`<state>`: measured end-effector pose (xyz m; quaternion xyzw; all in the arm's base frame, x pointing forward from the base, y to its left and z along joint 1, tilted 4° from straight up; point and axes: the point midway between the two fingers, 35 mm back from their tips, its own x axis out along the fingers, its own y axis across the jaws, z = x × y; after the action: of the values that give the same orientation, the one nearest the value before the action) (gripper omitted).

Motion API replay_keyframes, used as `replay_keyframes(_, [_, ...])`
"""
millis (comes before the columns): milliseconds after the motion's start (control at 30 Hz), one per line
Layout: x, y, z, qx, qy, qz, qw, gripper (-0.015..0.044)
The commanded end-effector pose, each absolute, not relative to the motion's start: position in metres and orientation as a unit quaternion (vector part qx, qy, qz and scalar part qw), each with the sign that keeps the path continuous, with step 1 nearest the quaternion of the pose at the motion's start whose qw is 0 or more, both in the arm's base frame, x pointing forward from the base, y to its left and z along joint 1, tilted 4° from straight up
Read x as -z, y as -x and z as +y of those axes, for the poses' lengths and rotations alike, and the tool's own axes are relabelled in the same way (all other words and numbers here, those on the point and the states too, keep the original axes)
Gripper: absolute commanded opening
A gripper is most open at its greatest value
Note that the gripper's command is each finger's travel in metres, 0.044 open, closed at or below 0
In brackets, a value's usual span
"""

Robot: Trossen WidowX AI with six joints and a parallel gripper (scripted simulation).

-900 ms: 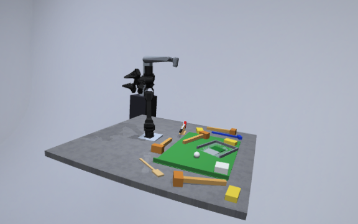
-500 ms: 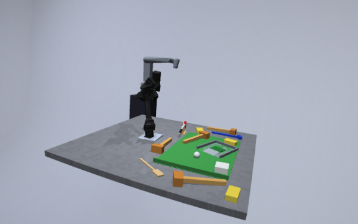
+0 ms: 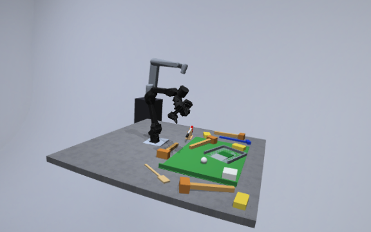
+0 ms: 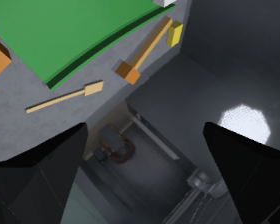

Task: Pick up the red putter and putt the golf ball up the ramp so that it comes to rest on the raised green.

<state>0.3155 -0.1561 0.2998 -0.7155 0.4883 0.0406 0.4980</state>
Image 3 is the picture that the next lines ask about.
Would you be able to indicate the orange putter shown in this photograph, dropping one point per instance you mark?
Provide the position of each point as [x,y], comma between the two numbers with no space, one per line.
[185,186]
[210,139]
[165,154]
[240,136]

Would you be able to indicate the green flat mat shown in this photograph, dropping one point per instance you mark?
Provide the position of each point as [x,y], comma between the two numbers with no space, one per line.
[191,159]

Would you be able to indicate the yellow rectangular block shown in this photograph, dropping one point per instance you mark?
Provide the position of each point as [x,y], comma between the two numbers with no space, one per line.
[239,147]
[241,201]
[205,134]

